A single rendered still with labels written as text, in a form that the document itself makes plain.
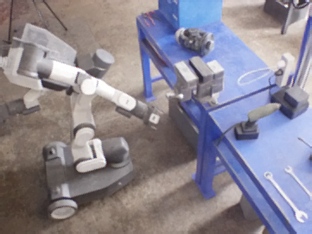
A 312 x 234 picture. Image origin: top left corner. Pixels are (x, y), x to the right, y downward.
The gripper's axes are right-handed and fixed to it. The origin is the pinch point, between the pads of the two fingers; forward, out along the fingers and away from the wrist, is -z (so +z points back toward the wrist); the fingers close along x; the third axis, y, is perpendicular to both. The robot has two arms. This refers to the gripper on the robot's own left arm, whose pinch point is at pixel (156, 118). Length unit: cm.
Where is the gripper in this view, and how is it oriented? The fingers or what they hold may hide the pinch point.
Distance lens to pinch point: 193.7
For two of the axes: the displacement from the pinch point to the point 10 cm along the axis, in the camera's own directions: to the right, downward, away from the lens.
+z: -7.0, -3.9, -6.0
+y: 5.8, 1.7, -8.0
